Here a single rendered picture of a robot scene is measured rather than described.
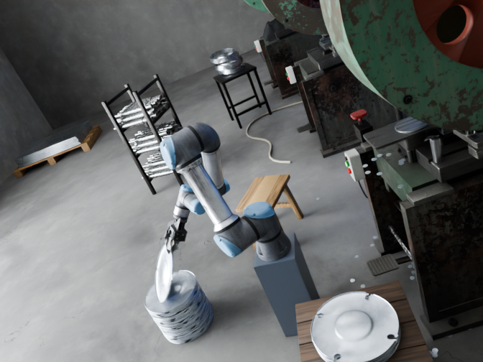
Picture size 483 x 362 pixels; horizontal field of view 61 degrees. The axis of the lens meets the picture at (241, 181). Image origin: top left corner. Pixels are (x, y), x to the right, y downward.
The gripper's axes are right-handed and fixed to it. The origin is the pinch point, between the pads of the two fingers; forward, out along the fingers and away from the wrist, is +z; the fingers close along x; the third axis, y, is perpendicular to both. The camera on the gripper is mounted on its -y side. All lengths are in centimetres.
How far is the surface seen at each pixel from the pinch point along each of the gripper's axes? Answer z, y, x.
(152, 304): 29.6, 0.7, -2.0
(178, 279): 18.2, -5.0, 11.2
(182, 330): 36.1, 13.5, 12.6
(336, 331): -17, 92, 29
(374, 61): -98, 104, -4
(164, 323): 34.6, 10.1, 3.7
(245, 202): -25, -22, 47
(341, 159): -61, -59, 138
